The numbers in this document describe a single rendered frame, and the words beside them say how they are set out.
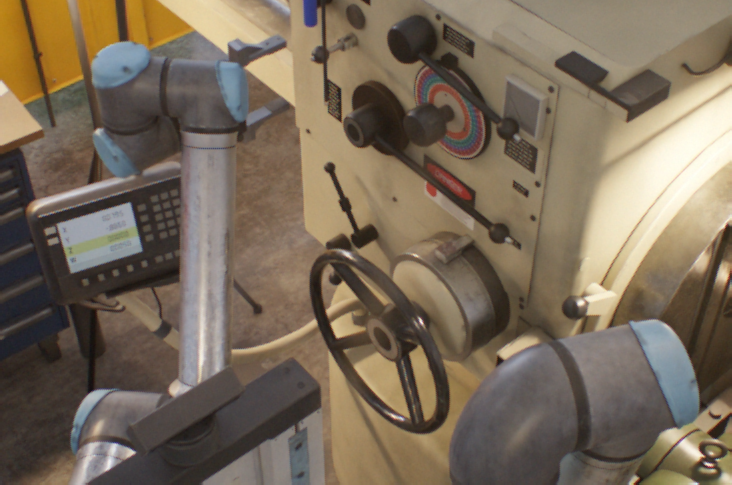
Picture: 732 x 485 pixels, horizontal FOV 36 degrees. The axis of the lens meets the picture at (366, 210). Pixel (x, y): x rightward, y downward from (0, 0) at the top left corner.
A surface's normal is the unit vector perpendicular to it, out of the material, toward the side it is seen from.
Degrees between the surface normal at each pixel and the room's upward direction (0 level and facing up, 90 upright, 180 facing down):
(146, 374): 0
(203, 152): 60
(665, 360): 24
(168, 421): 28
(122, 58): 5
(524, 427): 48
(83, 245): 70
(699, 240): 36
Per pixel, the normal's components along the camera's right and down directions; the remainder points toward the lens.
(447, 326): -0.37, 0.49
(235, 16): 0.00, -0.73
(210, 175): 0.21, 0.23
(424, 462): -0.77, 0.44
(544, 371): -0.22, -0.62
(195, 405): 0.30, -0.39
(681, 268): -0.56, -0.18
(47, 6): 0.65, 0.52
